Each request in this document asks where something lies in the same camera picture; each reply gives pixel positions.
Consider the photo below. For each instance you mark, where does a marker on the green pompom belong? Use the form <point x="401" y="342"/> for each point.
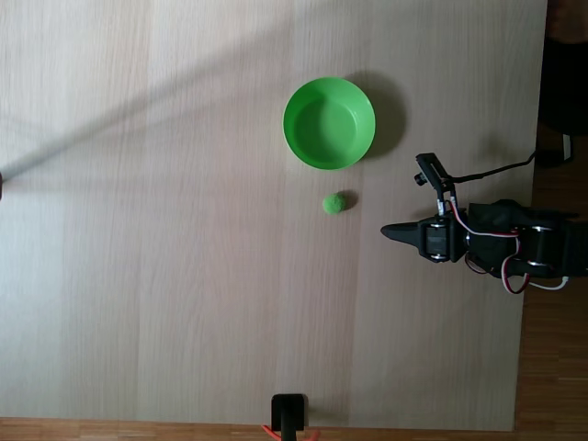
<point x="334" y="203"/>

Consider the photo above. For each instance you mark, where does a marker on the green plastic bowl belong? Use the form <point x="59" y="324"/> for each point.
<point x="328" y="124"/>

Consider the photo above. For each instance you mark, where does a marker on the black white device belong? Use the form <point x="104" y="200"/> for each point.
<point x="558" y="151"/>

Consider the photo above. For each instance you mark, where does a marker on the dark brown object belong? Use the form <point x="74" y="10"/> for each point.
<point x="1" y="186"/>

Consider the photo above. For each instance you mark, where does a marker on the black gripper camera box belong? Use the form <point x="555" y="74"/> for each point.
<point x="429" y="171"/>

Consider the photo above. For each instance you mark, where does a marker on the black camera stand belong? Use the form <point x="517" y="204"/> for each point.
<point x="288" y="413"/>

